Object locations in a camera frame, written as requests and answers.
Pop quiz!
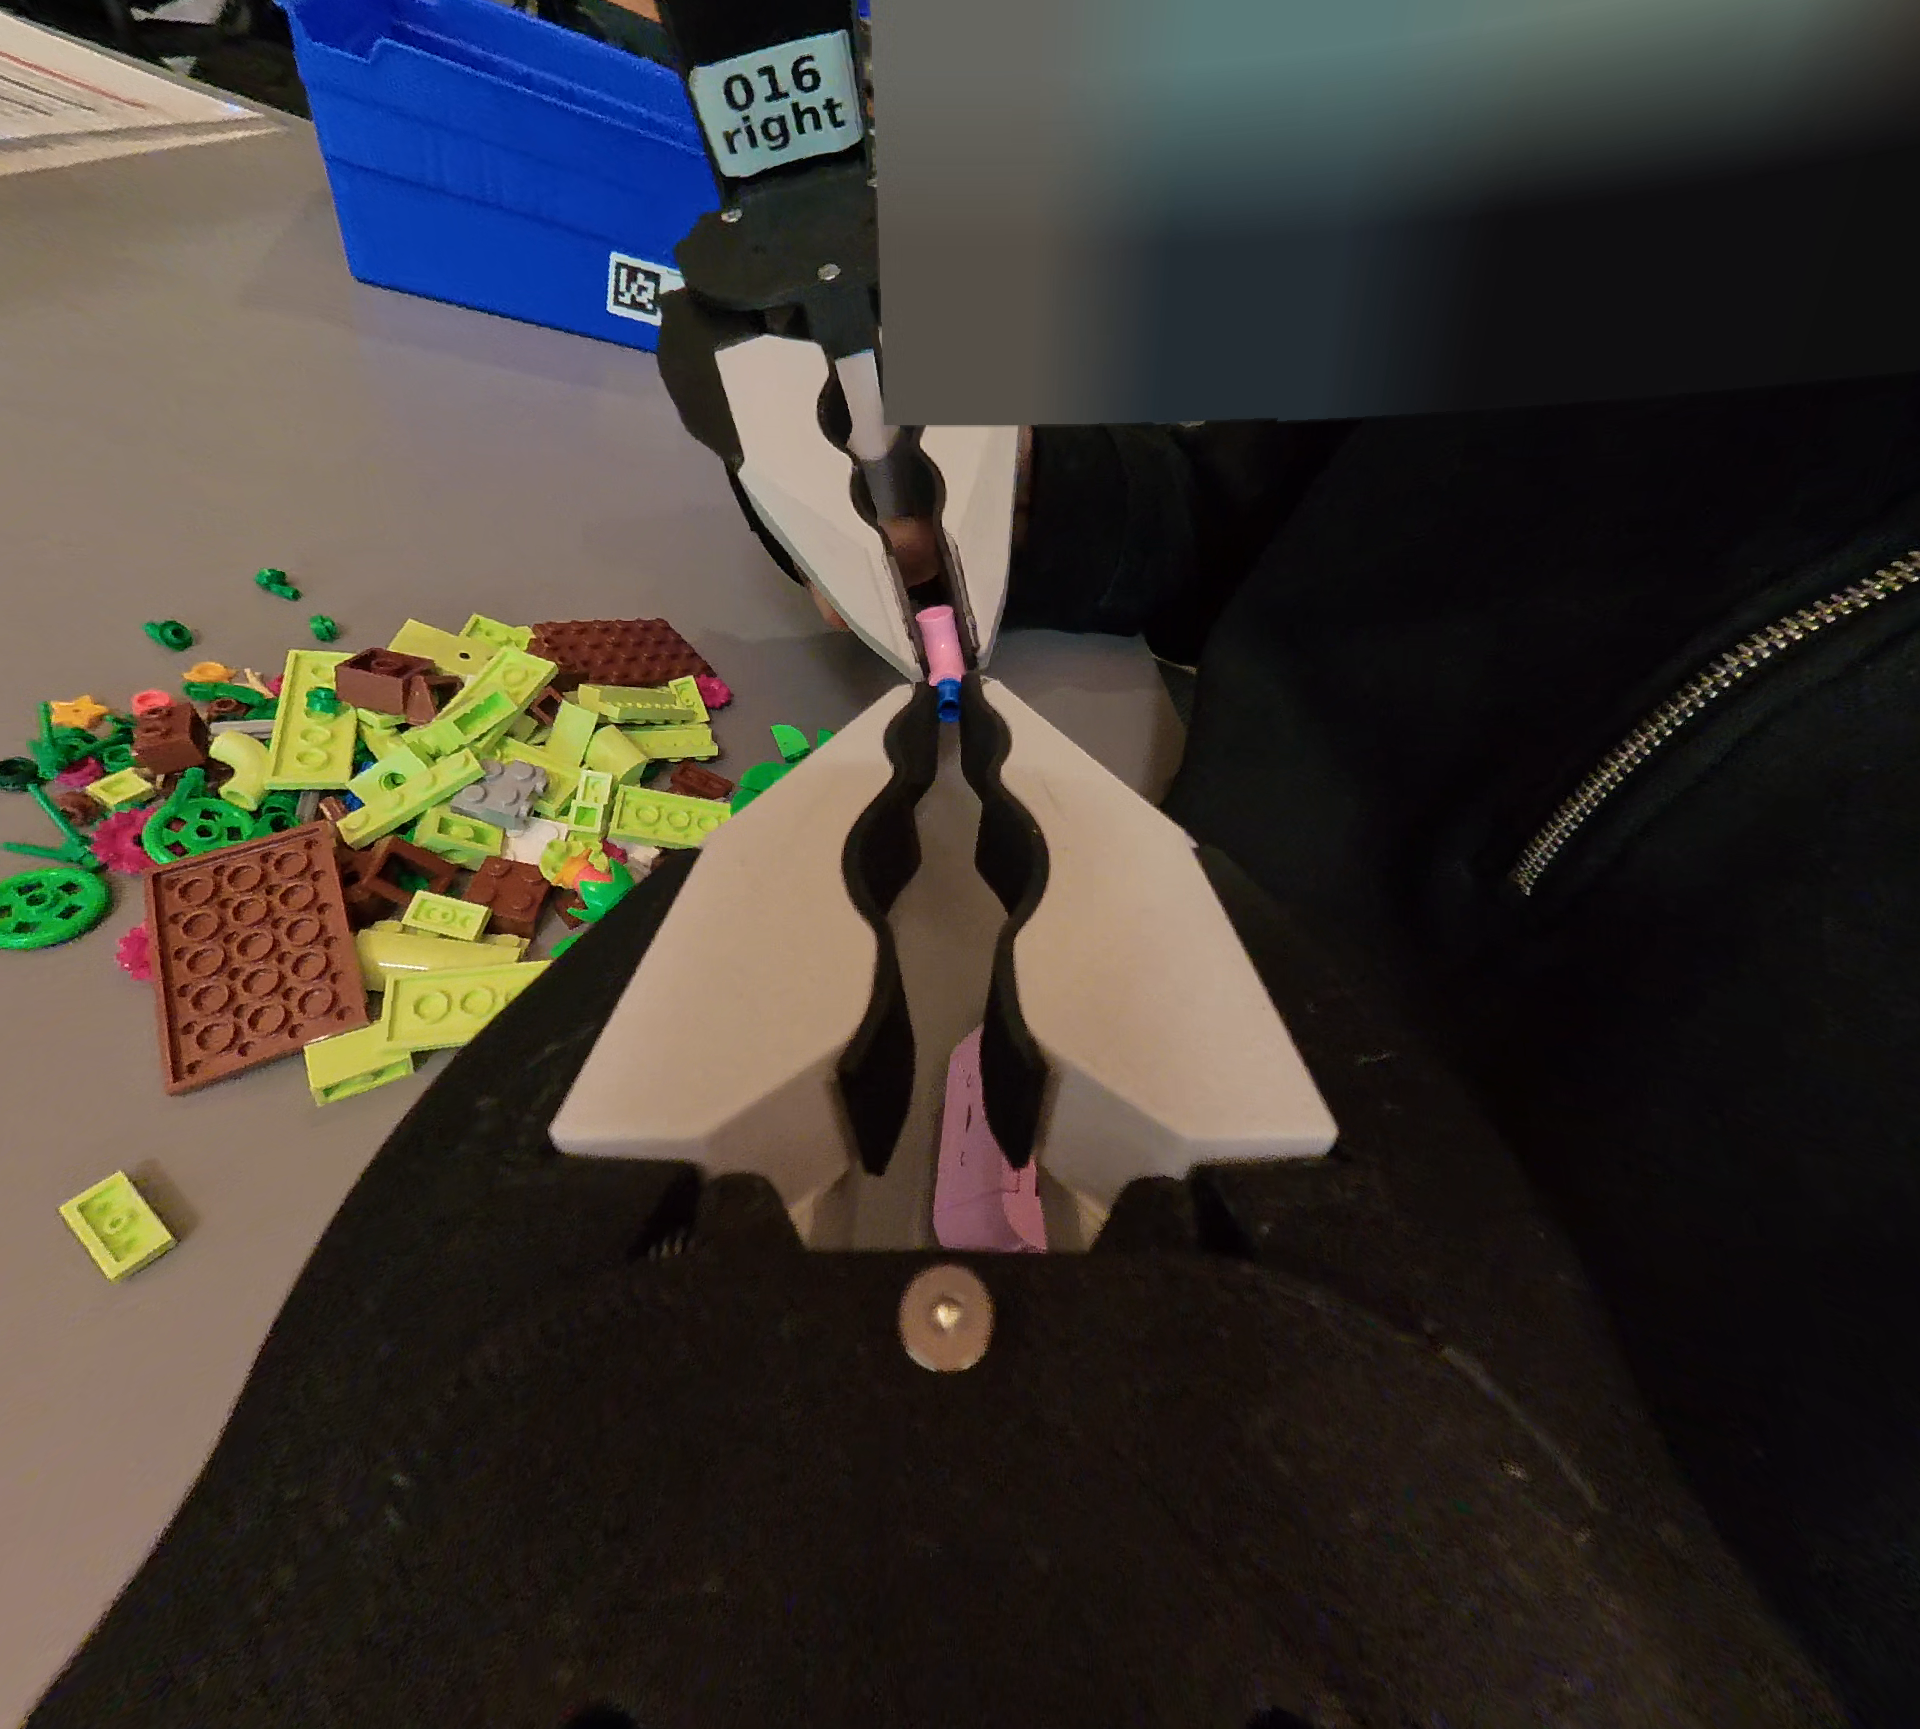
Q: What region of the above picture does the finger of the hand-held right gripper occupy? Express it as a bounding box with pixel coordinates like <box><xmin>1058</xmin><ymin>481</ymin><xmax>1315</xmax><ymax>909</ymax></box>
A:
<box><xmin>713</xmin><ymin>333</ymin><xmax>923</xmax><ymax>684</ymax></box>
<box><xmin>916</xmin><ymin>424</ymin><xmax>1028</xmax><ymax>675</ymax></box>

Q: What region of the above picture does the pile of toy bricks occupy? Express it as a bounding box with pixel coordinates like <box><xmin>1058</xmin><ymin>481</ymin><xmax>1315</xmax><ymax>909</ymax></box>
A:
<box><xmin>0</xmin><ymin>567</ymin><xmax>736</xmax><ymax>1107</ymax></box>

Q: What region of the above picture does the blue plastic bin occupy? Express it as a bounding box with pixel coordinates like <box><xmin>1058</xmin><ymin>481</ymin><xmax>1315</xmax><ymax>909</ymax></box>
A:
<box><xmin>277</xmin><ymin>0</ymin><xmax>725</xmax><ymax>354</ymax></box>

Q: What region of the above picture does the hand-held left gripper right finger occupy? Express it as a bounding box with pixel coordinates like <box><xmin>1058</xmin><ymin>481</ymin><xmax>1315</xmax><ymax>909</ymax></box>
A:
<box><xmin>959</xmin><ymin>684</ymin><xmax>1340</xmax><ymax>1252</ymax></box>

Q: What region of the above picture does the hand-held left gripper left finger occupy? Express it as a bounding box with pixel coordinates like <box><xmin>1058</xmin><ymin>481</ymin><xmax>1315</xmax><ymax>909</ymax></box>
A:
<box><xmin>547</xmin><ymin>684</ymin><xmax>923</xmax><ymax>1252</ymax></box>

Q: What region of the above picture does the printed paper sheet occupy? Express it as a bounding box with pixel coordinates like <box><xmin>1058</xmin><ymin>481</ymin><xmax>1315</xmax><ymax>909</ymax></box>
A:
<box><xmin>0</xmin><ymin>11</ymin><xmax>308</xmax><ymax>179</ymax></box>

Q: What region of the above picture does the small lime green plate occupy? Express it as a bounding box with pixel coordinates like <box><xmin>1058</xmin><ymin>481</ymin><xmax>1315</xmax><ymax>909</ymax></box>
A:
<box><xmin>60</xmin><ymin>1171</ymin><xmax>179</xmax><ymax>1282</ymax></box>

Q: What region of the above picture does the person's right forearm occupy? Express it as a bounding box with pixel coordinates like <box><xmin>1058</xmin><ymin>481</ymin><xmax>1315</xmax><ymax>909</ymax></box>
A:
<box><xmin>1021</xmin><ymin>423</ymin><xmax>1351</xmax><ymax>669</ymax></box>

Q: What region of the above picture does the toy flower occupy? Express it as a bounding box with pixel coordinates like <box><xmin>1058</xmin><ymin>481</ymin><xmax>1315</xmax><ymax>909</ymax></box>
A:
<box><xmin>932</xmin><ymin>1028</ymin><xmax>1050</xmax><ymax>1254</ymax></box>

